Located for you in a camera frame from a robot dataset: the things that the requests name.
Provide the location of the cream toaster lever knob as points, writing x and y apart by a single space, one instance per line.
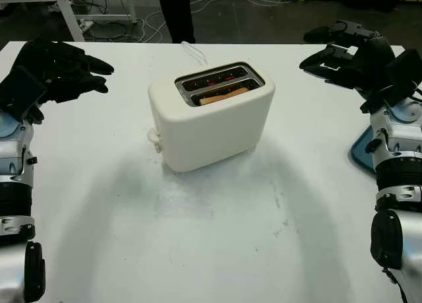
152 137

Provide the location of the white power strip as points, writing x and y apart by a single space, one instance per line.
86 24

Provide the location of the person in black trousers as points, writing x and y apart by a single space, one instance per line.
178 12

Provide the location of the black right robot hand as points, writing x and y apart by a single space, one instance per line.
372 55

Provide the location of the cream white toaster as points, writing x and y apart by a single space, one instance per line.
211 134

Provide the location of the blue plastic tray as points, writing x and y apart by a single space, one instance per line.
361 148

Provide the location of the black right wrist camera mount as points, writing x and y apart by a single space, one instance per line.
403 75

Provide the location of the toast slice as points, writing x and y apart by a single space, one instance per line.
224 96

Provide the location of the white desk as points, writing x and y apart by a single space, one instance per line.
67 12

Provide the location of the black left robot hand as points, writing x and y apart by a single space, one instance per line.
66 72

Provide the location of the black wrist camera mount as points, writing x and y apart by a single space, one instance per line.
403 75
21 90

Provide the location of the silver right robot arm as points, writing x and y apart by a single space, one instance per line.
399 144

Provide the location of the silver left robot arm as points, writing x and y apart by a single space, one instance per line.
13 151

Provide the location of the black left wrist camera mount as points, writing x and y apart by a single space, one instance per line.
21 90

